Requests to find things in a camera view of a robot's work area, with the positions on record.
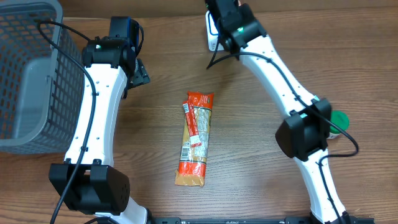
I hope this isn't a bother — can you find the long orange noodle package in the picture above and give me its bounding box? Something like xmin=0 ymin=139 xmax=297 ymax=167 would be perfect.
xmin=175 ymin=91 xmax=214 ymax=187

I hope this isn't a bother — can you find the green lid white jar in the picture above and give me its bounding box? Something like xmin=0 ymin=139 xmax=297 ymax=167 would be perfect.
xmin=328 ymin=111 xmax=349 ymax=139

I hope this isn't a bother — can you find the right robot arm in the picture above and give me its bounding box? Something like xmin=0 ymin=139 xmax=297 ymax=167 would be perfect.
xmin=205 ymin=0 xmax=349 ymax=223

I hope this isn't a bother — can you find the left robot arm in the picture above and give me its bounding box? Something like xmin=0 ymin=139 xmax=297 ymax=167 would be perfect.
xmin=49 ymin=16 xmax=153 ymax=224

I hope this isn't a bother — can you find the white barcode scanner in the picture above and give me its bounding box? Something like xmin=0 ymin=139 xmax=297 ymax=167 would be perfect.
xmin=205 ymin=11 xmax=218 ymax=52

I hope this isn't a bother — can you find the grey plastic mesh basket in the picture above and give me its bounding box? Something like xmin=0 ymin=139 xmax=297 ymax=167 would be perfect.
xmin=1 ymin=0 xmax=85 ymax=154

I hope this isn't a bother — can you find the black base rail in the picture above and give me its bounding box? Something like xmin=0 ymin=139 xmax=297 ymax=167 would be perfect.
xmin=149 ymin=217 xmax=376 ymax=224

